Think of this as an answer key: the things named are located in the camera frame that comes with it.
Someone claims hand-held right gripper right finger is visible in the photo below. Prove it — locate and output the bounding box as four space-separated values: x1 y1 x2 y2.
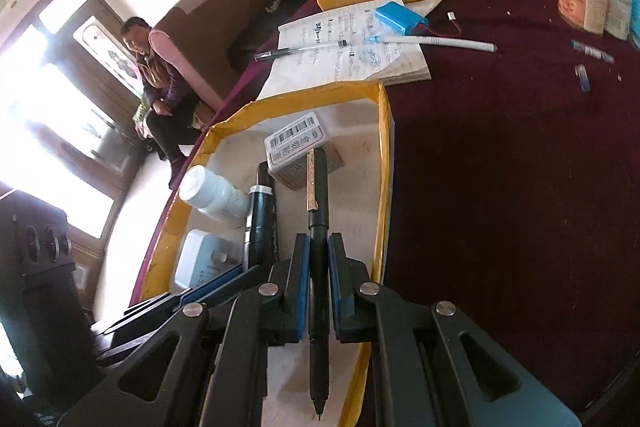
327 232 583 427

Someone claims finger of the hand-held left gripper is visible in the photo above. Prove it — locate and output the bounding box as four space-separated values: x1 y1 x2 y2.
95 269 268 363
122 263 262 315

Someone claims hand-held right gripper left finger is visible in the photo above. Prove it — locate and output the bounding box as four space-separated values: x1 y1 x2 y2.
55 232 312 427

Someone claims black pen with gold clip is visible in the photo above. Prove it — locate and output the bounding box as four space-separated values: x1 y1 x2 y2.
305 148 330 423

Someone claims white charger adapter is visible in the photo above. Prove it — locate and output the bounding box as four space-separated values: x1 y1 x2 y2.
172 229 246 293

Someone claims black marker with white band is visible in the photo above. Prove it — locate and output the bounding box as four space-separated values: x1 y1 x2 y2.
244 161 278 270

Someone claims white medicine bottle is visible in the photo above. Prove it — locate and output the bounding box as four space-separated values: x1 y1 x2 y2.
179 165 251 228

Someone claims grey box with barcode label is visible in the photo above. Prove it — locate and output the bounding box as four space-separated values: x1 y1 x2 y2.
264 112 345 190

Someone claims open written notebook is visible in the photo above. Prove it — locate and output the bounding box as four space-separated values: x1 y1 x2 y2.
255 0 432 100

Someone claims black ballpoint pen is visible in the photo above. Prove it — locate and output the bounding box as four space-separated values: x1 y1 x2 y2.
254 44 321 62

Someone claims clear syringe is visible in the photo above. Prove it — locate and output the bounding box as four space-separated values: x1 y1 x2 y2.
292 34 401 54

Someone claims brown sofa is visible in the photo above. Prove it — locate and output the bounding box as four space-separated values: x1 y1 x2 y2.
150 0 276 108

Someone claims white pen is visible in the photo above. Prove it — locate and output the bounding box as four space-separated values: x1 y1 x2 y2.
385 34 498 54

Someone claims blue battery pack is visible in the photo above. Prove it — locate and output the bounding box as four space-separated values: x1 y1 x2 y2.
374 0 463 38

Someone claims wooden glass door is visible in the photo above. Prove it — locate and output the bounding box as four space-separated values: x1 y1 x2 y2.
0 0 151 258

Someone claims small silver tube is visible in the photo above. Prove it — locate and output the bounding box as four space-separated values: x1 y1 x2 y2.
571 39 615 64

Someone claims white jar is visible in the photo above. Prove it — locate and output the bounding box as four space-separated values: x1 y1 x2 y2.
602 0 636 40

